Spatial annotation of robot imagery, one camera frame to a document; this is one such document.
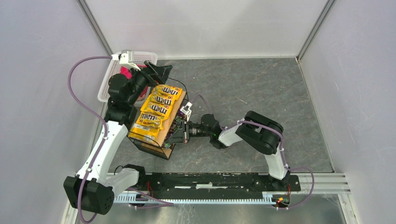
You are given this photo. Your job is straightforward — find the right corner aluminium profile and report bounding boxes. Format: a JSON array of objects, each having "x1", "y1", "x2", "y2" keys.
[{"x1": 296, "y1": 0, "x2": 336, "y2": 64}]

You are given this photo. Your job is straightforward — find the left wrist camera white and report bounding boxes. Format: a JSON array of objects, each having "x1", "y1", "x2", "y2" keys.
[{"x1": 111, "y1": 50, "x2": 141, "y2": 71}]

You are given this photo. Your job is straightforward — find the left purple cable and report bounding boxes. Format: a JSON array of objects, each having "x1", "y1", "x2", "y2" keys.
[{"x1": 67, "y1": 56, "x2": 113, "y2": 224}]

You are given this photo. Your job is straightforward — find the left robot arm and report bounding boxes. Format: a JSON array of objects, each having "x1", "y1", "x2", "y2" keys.
[{"x1": 64, "y1": 61, "x2": 173, "y2": 217}]

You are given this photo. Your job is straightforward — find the corner aluminium profile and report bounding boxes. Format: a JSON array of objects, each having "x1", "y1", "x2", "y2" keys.
[
  {"x1": 296, "y1": 0, "x2": 336, "y2": 64},
  {"x1": 76, "y1": 0, "x2": 113, "y2": 56}
]

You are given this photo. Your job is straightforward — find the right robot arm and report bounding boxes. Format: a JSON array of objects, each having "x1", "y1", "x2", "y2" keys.
[{"x1": 164, "y1": 111, "x2": 290, "y2": 188}]

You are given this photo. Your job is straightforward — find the wooden wire shelf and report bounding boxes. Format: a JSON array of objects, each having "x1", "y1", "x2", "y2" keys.
[{"x1": 129, "y1": 81, "x2": 188, "y2": 160}]

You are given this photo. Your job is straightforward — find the yellow candy bag on shelf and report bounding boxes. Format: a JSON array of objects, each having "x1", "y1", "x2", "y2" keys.
[{"x1": 155, "y1": 84, "x2": 183, "y2": 100}]

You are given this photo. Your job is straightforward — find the yellow candy bag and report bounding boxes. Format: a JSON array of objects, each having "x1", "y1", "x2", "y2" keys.
[
  {"x1": 149, "y1": 91, "x2": 176, "y2": 106},
  {"x1": 127, "y1": 123, "x2": 160, "y2": 143},
  {"x1": 155, "y1": 84, "x2": 183, "y2": 100},
  {"x1": 136, "y1": 112, "x2": 163, "y2": 130},
  {"x1": 141, "y1": 101, "x2": 172, "y2": 119}
]

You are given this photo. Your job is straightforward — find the white plastic basket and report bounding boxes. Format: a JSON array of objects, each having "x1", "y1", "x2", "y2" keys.
[{"x1": 97, "y1": 51, "x2": 157, "y2": 106}]

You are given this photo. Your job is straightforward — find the pink cloth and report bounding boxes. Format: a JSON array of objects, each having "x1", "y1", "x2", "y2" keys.
[{"x1": 120, "y1": 66, "x2": 148, "y2": 101}]

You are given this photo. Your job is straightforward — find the left corner aluminium profile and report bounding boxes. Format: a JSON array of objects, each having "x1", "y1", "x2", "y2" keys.
[{"x1": 76, "y1": 0, "x2": 113, "y2": 56}]

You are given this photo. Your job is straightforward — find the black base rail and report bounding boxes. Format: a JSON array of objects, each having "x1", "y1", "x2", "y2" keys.
[{"x1": 134, "y1": 173, "x2": 301, "y2": 200}]

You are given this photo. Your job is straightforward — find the purple candy bag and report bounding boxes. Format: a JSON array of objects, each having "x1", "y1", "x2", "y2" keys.
[
  {"x1": 169, "y1": 124, "x2": 180, "y2": 133},
  {"x1": 173, "y1": 115, "x2": 183, "y2": 125}
]

